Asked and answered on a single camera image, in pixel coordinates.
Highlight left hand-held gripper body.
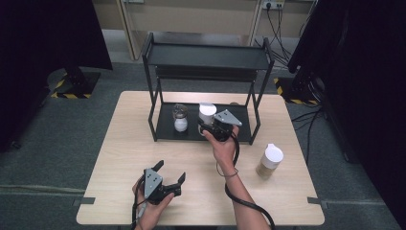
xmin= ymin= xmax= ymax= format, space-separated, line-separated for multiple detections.
xmin=143 ymin=168 xmax=182 ymax=205

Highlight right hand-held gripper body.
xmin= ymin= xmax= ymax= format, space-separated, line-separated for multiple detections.
xmin=209 ymin=109 xmax=243 ymax=143

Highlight white-lid jar with white contents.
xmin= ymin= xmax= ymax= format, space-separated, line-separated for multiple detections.
xmin=197 ymin=102 xmax=218 ymax=137

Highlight glass shaker with silver lid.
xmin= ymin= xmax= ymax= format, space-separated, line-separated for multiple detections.
xmin=171 ymin=103 xmax=190 ymax=133

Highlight white-lid jar with brown contents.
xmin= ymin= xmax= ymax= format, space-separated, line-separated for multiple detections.
xmin=256 ymin=143 xmax=284 ymax=180

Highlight black metal two-tier rack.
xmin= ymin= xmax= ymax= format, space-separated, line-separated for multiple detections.
xmin=141 ymin=32 xmax=276 ymax=147

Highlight person's left hand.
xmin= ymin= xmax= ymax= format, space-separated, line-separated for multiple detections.
xmin=132 ymin=176 xmax=175 ymax=230

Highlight person's right hand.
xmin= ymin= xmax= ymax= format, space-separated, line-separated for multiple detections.
xmin=202 ymin=125 xmax=241 ymax=175

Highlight thin wrist band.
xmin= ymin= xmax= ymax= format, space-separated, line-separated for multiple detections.
xmin=215 ymin=162 xmax=239 ymax=178

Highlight stand base with striped tape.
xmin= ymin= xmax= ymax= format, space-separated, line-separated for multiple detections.
xmin=47 ymin=66 xmax=102 ymax=100
xmin=273 ymin=74 xmax=321 ymax=106

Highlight dark curtain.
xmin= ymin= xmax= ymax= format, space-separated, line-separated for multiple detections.
xmin=0 ymin=0 xmax=115 ymax=153
xmin=286 ymin=0 xmax=406 ymax=230

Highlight left hand-held gripper black cable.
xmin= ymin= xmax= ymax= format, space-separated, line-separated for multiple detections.
xmin=129 ymin=177 xmax=148 ymax=230

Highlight hand-held gripper black cable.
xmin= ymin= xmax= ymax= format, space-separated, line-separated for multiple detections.
xmin=129 ymin=177 xmax=148 ymax=230
xmin=224 ymin=131 xmax=278 ymax=230

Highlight right hand-held gripper black cable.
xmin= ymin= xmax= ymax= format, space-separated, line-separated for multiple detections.
xmin=224 ymin=131 xmax=278 ymax=230

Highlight black cables on floor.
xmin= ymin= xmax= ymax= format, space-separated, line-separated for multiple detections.
xmin=290 ymin=103 xmax=327 ymax=166

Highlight black cables from wall socket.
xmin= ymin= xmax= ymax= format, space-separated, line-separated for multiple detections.
xmin=254 ymin=4 xmax=319 ymax=69

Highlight white wall power socket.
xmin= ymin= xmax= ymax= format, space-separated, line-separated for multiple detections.
xmin=261 ymin=0 xmax=285 ymax=10

